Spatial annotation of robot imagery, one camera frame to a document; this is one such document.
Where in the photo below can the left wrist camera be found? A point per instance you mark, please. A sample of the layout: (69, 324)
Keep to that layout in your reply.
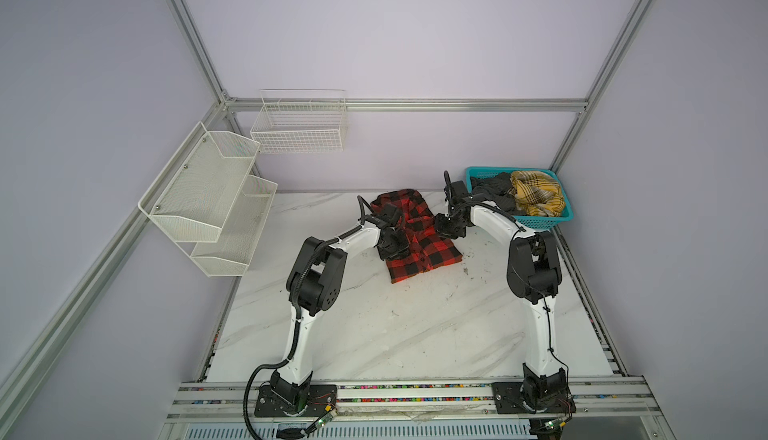
(391, 215)

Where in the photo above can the aluminium mounting rail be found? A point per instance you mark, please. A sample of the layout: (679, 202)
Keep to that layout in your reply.
(421, 401)

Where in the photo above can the dark grey shirt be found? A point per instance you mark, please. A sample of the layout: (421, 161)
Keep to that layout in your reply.
(498, 189)

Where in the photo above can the teal plastic basket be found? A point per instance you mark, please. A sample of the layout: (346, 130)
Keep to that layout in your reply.
(533, 222)

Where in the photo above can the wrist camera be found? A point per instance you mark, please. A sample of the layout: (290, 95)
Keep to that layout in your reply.
(391, 215)
(456, 192)

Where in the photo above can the aluminium frame profile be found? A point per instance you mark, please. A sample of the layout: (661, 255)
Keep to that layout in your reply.
(32, 371)

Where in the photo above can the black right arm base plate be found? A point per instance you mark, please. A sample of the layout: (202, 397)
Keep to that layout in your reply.
(507, 399)

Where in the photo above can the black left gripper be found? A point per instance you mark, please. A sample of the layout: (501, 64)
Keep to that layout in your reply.
(403, 249)

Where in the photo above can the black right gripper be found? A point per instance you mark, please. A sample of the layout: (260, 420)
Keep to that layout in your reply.
(440, 230)

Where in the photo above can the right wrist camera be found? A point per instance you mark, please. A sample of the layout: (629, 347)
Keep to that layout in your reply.
(456, 192)

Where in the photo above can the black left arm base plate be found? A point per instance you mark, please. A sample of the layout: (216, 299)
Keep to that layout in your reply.
(270, 404)

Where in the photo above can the white mesh lower shelf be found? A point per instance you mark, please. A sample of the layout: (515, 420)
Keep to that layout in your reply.
(232, 253)

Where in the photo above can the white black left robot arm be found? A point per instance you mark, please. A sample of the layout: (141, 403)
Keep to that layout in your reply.
(314, 285)

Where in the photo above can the red black plaid shirt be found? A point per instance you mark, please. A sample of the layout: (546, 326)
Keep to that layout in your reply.
(426, 249)

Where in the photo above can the yellow plaid shirt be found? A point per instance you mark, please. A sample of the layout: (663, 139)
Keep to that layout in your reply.
(537, 193)

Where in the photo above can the white wire basket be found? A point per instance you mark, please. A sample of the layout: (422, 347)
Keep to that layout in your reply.
(301, 121)

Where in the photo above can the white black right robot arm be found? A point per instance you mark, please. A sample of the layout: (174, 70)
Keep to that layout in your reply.
(533, 275)

